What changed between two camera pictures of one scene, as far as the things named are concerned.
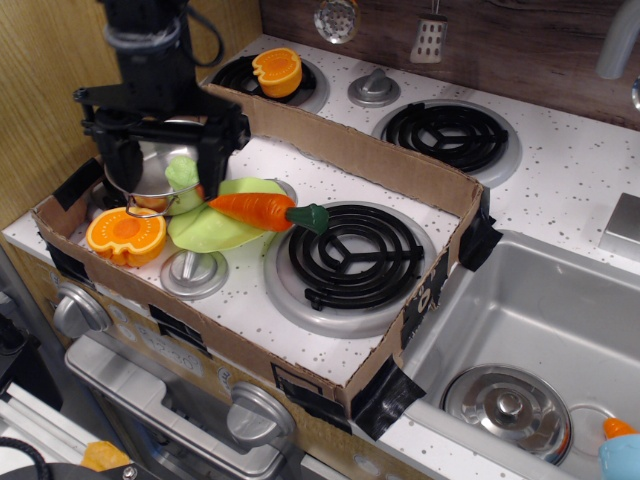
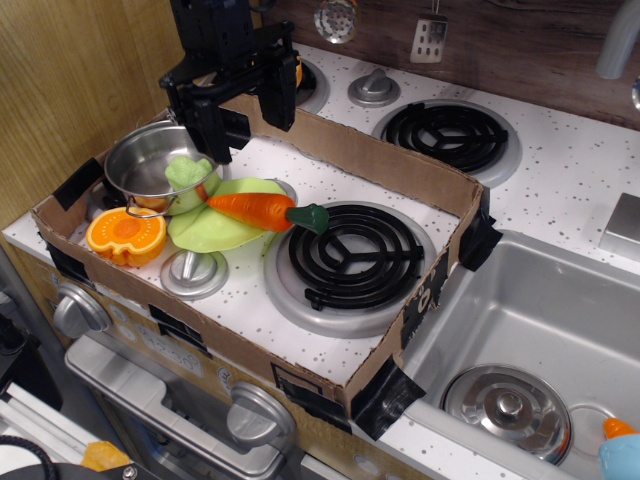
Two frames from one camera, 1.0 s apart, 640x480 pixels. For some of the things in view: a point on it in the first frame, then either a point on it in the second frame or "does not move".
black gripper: (158, 99) to (190, 85)
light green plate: (211, 230) does not move
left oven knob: (78, 312) does not move
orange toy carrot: (270, 212) does not move
